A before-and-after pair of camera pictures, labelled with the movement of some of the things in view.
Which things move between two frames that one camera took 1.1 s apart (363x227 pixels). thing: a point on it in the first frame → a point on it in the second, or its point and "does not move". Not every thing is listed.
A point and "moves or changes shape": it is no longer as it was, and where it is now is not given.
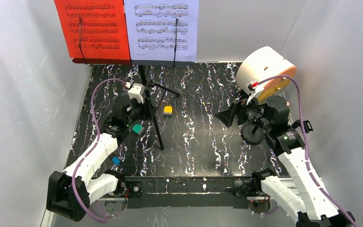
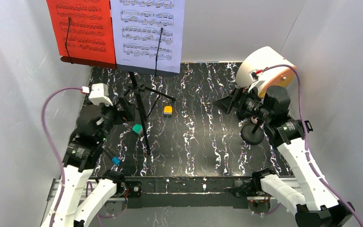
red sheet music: x=104 y=32 moves or changes shape
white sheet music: x=151 y=25 moves or changes shape
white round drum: x=271 y=70 does not move
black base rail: x=145 y=192 does not move
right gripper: x=238 y=113 → x=237 y=102
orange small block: x=168 y=110 does not move
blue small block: x=116 y=160 does not move
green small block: x=138 y=128 does not move
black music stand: x=149 y=86 → x=138 y=91
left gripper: x=148 y=106 → x=120 y=109
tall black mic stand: x=251 y=134 does not move
